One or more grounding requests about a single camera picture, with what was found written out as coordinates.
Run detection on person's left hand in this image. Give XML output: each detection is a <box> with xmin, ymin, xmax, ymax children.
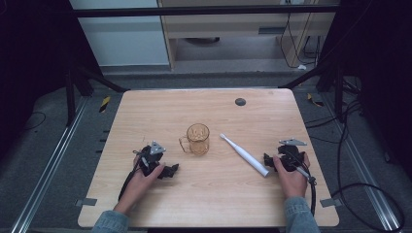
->
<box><xmin>114</xmin><ymin>154</ymin><xmax>167</xmax><ymax>217</ymax></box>

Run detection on yellow black striped tape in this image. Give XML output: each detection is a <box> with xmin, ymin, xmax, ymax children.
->
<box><xmin>306</xmin><ymin>92</ymin><xmax>326</xmax><ymax>108</ymax></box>
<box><xmin>98</xmin><ymin>95</ymin><xmax>112</xmax><ymax>114</ymax></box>

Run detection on aluminium floor rail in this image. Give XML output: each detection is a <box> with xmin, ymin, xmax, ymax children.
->
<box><xmin>9</xmin><ymin>96</ymin><xmax>89</xmax><ymax>233</ymax></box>
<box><xmin>323</xmin><ymin>92</ymin><xmax>403</xmax><ymax>233</ymax></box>

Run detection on white electric toothbrush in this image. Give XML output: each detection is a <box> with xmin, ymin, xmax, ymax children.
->
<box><xmin>219</xmin><ymin>132</ymin><xmax>270</xmax><ymax>179</ymax></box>

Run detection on thick black floor cable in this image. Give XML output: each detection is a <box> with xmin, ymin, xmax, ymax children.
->
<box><xmin>304</xmin><ymin>96</ymin><xmax>406</xmax><ymax>233</ymax></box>

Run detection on thin black floor cable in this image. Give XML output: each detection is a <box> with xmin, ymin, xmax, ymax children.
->
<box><xmin>22</xmin><ymin>111</ymin><xmax>47</xmax><ymax>132</ymax></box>

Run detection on black cables under desk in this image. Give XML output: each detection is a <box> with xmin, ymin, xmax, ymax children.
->
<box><xmin>279</xmin><ymin>12</ymin><xmax>322</xmax><ymax>70</ymax></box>

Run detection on black curtain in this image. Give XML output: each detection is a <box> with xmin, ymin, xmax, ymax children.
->
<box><xmin>319</xmin><ymin>0</ymin><xmax>412</xmax><ymax>181</ymax></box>
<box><xmin>0</xmin><ymin>0</ymin><xmax>103</xmax><ymax>159</ymax></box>

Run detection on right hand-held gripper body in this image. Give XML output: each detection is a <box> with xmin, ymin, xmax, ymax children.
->
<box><xmin>277</xmin><ymin>138</ymin><xmax>308</xmax><ymax>173</ymax></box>

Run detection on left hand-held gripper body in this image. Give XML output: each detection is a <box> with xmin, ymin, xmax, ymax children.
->
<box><xmin>132</xmin><ymin>140</ymin><xmax>167</xmax><ymax>178</ymax></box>

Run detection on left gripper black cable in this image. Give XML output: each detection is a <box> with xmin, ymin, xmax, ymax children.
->
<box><xmin>118</xmin><ymin>149</ymin><xmax>145</xmax><ymax>202</ymax></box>

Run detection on person's right hand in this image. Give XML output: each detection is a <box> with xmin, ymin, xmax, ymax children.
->
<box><xmin>272</xmin><ymin>152</ymin><xmax>311</xmax><ymax>199</ymax></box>

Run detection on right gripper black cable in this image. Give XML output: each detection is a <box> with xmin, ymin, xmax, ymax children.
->
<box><xmin>292</xmin><ymin>154</ymin><xmax>318</xmax><ymax>217</ymax></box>

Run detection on black metal stand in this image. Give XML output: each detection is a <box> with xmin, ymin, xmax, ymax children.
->
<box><xmin>63</xmin><ymin>62</ymin><xmax>130</xmax><ymax>128</ymax></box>
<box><xmin>277</xmin><ymin>60</ymin><xmax>347</xmax><ymax>124</ymax></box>

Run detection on black horizontal frame bar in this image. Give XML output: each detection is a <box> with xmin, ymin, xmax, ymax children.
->
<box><xmin>72</xmin><ymin>5</ymin><xmax>340</xmax><ymax>18</ymax></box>

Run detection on grey metal table bracket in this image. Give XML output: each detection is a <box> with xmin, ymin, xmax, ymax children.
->
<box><xmin>74</xmin><ymin>197</ymin><xmax>98</xmax><ymax>208</ymax></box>
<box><xmin>319</xmin><ymin>197</ymin><xmax>343</xmax><ymax>209</ymax></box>

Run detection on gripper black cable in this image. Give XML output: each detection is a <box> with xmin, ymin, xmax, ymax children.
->
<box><xmin>118</xmin><ymin>149</ymin><xmax>145</xmax><ymax>202</ymax></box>
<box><xmin>292</xmin><ymin>154</ymin><xmax>318</xmax><ymax>217</ymax></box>

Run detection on white cabinet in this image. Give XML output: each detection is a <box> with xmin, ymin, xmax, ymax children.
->
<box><xmin>69</xmin><ymin>0</ymin><xmax>170</xmax><ymax>68</ymax></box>

